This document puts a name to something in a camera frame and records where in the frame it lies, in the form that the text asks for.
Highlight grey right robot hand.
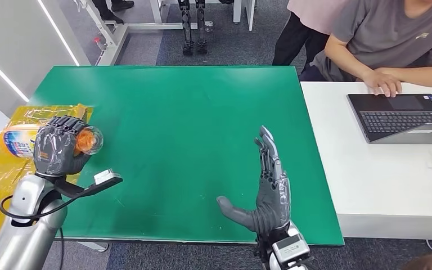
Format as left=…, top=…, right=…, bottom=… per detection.
left=217, top=125, right=292, bottom=233

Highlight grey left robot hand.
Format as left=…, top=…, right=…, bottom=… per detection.
left=33, top=115, right=92, bottom=178

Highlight orange bottle with clear cap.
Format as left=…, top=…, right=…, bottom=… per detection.
left=0, top=124, right=104, bottom=159

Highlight white desk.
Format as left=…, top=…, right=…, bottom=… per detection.
left=300, top=81, right=432, bottom=241

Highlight green table mat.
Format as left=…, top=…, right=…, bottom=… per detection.
left=28, top=65, right=347, bottom=248

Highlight dark grey laptop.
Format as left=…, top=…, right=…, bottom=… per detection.
left=346, top=93, right=432, bottom=145

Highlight seated person's right hand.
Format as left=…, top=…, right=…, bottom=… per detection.
left=362, top=70, right=403, bottom=98

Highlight walking person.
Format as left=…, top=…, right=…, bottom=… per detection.
left=272, top=0, right=349, bottom=73

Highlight black robot leg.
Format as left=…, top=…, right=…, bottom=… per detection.
left=195, top=0, right=209, bottom=55
left=178, top=0, right=195, bottom=56

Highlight white desk leg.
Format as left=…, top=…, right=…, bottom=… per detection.
left=232, top=0, right=257, bottom=32

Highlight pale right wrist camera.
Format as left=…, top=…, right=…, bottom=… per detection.
left=272, top=232, right=311, bottom=266

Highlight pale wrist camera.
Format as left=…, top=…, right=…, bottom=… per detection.
left=53, top=168, right=124, bottom=198
left=272, top=232, right=311, bottom=266

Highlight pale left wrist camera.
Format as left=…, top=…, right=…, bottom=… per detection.
left=53, top=168, right=124, bottom=198

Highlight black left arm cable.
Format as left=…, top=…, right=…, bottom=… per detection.
left=0, top=193, right=80, bottom=270

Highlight white wall light strip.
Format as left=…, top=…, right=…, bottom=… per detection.
left=0, top=46, right=30, bottom=102
left=37, top=0, right=80, bottom=66

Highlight white metal stand frame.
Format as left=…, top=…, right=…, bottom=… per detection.
left=74, top=0, right=215, bottom=66

